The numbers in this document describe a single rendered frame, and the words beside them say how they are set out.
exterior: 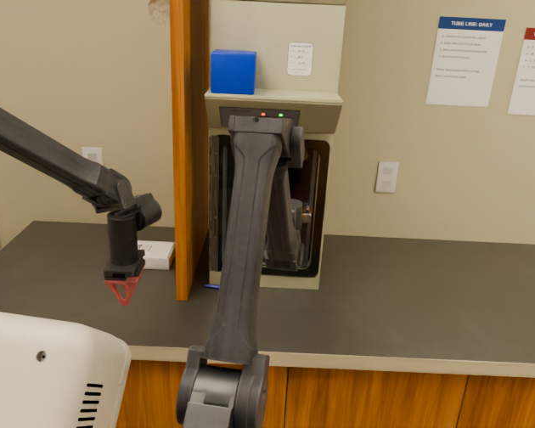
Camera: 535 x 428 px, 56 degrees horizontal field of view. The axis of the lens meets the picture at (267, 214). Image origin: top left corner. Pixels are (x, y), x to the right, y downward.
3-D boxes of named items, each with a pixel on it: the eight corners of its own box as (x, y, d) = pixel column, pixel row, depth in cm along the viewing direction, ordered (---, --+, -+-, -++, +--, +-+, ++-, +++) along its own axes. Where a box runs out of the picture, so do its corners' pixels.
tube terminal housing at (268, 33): (216, 247, 171) (219, 0, 142) (312, 251, 172) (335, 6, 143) (208, 284, 148) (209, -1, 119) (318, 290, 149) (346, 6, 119)
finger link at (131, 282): (145, 294, 114) (143, 256, 111) (137, 312, 108) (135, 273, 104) (115, 292, 114) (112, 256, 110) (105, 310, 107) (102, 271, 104)
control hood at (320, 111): (209, 126, 130) (209, 86, 127) (335, 132, 131) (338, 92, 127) (203, 136, 120) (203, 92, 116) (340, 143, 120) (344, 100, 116)
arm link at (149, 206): (85, 188, 103) (115, 182, 99) (122, 174, 113) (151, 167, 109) (104, 243, 106) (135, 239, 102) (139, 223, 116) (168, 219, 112)
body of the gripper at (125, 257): (145, 256, 113) (143, 226, 110) (134, 279, 104) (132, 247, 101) (116, 256, 113) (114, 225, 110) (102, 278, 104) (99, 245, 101)
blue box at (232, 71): (215, 87, 126) (215, 48, 123) (255, 88, 126) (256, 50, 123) (210, 92, 117) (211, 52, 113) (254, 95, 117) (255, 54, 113)
